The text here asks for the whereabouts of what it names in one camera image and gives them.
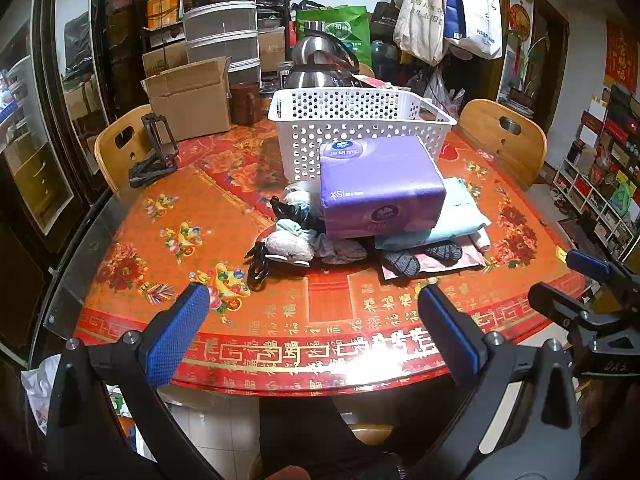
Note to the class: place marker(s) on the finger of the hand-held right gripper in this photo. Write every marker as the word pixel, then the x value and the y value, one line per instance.
pixel 587 262
pixel 555 302

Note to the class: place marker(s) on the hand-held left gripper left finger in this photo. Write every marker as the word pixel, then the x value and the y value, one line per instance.
pixel 177 332

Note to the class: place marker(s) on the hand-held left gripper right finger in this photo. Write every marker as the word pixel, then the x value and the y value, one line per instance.
pixel 450 330

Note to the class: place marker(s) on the bagged grey knit gloves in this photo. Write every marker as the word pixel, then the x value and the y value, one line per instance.
pixel 402 262

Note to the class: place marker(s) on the light teal soft packet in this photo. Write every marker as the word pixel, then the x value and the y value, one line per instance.
pixel 460 215

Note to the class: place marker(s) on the purple tissue pack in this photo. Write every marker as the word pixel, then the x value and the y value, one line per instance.
pixel 380 180

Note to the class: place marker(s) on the white perforated plastic basket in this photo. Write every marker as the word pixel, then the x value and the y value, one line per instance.
pixel 300 120

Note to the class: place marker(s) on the white cubby shelf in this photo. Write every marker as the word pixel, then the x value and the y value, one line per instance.
pixel 595 200

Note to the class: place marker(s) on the pink flat packet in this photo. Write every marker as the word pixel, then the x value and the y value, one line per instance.
pixel 472 260

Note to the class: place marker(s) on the red printed tablecloth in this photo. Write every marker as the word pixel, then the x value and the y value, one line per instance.
pixel 350 310

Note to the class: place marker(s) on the wooden chair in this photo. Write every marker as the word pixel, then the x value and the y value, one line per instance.
pixel 520 152
pixel 112 152

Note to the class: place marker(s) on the grey blue cloth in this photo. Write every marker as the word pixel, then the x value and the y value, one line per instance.
pixel 340 251

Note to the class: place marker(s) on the white grey sock ball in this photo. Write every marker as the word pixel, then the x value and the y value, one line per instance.
pixel 290 247

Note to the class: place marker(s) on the white plastic bag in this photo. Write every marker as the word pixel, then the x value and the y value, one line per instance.
pixel 37 390

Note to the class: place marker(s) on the black cloth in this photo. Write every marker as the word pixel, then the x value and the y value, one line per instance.
pixel 295 212

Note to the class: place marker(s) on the black folding phone stand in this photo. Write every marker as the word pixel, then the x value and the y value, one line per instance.
pixel 157 157

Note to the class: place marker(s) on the open cardboard box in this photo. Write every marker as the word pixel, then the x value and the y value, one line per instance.
pixel 190 95

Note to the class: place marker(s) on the brown jar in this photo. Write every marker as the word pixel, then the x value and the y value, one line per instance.
pixel 245 102

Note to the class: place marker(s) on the dark glass cabinet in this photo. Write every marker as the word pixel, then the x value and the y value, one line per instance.
pixel 50 110

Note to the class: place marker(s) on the colourful paper packets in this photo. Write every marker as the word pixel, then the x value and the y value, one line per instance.
pixel 372 82

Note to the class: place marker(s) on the white tote bag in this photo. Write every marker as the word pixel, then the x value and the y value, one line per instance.
pixel 480 10

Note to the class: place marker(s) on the large water bottle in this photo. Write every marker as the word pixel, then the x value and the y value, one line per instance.
pixel 384 57

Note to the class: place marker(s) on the steel pot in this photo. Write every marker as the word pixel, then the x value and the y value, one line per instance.
pixel 310 80

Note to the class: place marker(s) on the blue bag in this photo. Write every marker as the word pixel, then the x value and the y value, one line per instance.
pixel 452 5

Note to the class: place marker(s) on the beige tote bag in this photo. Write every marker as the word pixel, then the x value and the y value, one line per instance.
pixel 420 15

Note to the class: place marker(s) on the steel kettle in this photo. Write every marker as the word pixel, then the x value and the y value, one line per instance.
pixel 320 52

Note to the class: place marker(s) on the stacked plastic drawer unit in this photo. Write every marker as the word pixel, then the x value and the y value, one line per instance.
pixel 220 25

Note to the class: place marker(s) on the green shopping bag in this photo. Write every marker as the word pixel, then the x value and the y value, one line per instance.
pixel 345 25

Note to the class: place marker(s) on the red wall poster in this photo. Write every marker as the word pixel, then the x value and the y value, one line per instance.
pixel 622 55

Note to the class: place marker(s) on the red round wall ornament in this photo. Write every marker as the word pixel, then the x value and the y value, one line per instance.
pixel 519 19

